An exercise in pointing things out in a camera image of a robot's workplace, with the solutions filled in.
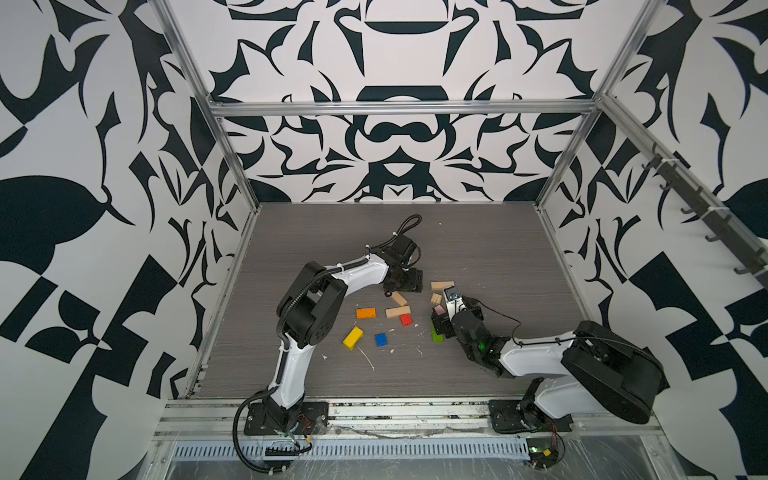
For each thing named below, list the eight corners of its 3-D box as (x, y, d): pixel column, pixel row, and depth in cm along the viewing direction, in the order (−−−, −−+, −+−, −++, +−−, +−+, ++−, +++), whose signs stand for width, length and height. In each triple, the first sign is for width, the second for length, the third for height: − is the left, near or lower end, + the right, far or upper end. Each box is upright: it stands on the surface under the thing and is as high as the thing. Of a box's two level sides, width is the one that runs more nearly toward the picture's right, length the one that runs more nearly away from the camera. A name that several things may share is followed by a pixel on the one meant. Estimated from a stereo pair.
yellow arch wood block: (342, 345, 87) (341, 342, 86) (355, 327, 91) (354, 324, 89) (352, 351, 86) (351, 349, 85) (364, 333, 89) (364, 330, 88)
